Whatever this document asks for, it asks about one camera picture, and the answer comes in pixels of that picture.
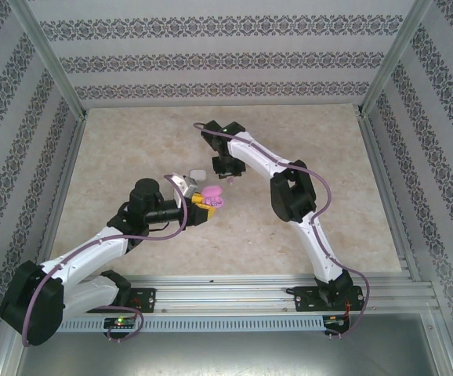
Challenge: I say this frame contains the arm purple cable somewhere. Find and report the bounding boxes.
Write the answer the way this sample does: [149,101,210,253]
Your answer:
[193,121,371,340]
[21,174,193,348]

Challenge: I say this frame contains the pink earbud charging case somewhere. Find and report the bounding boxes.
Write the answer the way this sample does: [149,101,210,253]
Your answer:
[198,185,227,209]

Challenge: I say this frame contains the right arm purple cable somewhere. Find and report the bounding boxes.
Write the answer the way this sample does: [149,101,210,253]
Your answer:
[193,121,371,340]

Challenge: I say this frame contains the aluminium table side rail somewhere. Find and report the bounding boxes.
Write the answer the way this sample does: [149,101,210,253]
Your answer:
[40,115,90,277]
[357,111,422,281]

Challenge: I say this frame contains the grey metal tray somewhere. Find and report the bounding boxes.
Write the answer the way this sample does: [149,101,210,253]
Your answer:
[0,309,453,376]

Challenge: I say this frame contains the aluminium frame post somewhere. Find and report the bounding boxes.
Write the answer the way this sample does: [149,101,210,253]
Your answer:
[9,0,89,118]
[358,0,435,115]

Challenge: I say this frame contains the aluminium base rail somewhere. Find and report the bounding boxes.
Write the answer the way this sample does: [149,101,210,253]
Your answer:
[63,273,435,314]

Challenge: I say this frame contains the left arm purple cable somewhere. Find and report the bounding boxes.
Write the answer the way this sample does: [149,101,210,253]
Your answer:
[21,174,193,348]

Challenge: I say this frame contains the grey slotted cable duct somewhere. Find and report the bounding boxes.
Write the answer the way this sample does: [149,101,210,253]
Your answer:
[56,315,325,334]

